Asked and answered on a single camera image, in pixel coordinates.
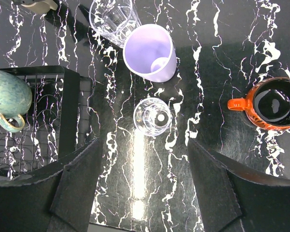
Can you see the black wire dish rack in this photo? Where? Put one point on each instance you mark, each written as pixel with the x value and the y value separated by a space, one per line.
pixel 56 123

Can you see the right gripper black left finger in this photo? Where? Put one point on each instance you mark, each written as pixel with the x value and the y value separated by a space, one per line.
pixel 55 198

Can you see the small beige mug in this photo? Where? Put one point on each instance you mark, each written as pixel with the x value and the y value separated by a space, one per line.
pixel 40 6

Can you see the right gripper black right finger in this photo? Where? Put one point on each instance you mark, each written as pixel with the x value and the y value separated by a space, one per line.
pixel 233 197

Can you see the orange black mug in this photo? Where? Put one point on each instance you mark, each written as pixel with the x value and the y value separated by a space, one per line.
pixel 267 104

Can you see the tall clear glass tumbler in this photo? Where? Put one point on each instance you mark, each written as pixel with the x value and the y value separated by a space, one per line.
pixel 114 20

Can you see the small clear glass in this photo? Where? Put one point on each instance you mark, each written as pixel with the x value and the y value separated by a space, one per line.
pixel 152 116

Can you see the lilac plastic cup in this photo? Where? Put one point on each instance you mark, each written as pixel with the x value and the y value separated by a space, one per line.
pixel 149 53

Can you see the green glazed ceramic mug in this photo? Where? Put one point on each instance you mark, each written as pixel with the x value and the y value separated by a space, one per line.
pixel 15 101

